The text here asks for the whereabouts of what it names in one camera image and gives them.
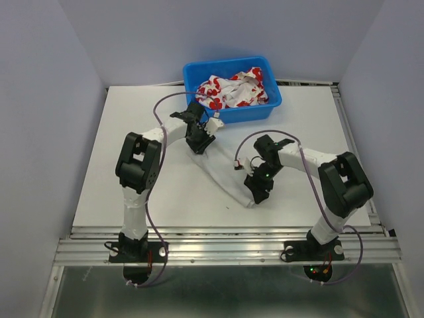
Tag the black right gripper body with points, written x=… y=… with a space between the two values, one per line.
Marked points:
x=263 y=175

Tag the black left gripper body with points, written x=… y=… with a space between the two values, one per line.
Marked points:
x=200 y=136

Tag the plain white skirt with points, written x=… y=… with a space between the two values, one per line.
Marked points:
x=217 y=162

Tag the red poppy floral skirt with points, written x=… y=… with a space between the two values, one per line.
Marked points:
x=241 y=90

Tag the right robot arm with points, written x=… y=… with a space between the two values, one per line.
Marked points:
x=344 y=189

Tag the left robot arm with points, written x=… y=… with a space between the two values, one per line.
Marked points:
x=138 y=168

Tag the blue plastic bin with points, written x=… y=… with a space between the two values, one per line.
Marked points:
x=196 y=73

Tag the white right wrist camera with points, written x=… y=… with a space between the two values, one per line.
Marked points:
x=243 y=164

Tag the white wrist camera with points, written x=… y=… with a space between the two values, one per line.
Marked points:
x=213 y=125
x=243 y=164

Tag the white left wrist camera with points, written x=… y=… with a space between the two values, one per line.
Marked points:
x=213 y=125

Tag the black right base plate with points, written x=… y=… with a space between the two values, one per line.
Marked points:
x=306 y=251

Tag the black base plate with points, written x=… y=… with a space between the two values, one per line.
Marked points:
x=306 y=251
x=155 y=251

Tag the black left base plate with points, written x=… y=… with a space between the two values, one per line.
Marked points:
x=155 y=251

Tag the aluminium front rail frame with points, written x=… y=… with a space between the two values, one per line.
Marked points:
x=214 y=246

